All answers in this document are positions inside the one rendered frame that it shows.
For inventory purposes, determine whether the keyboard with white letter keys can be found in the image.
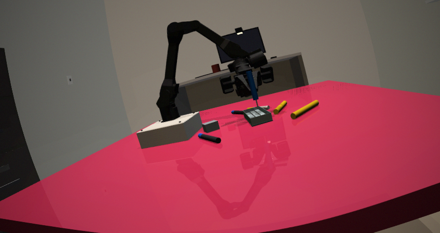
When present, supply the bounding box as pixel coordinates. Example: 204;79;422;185
243;106;273;127

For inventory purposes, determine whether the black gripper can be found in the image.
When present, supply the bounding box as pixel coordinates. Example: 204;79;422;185
219;63;274;94

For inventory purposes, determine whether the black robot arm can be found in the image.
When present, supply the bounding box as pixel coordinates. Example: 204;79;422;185
156;20;268;123

